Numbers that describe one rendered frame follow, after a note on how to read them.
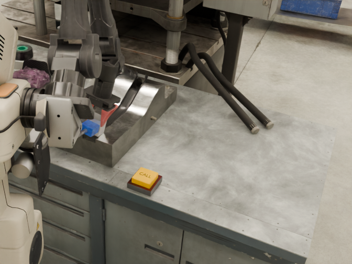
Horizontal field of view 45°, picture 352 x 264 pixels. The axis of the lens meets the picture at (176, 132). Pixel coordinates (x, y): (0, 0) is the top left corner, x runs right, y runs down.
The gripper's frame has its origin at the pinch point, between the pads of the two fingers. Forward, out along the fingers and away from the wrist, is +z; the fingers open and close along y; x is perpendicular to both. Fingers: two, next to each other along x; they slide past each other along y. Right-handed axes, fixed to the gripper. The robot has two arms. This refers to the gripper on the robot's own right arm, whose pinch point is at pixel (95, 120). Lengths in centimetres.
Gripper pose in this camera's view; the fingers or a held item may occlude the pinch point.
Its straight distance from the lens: 133.0
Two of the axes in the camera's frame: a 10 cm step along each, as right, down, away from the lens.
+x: -3.6, 3.5, -8.7
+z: -2.9, 8.4, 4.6
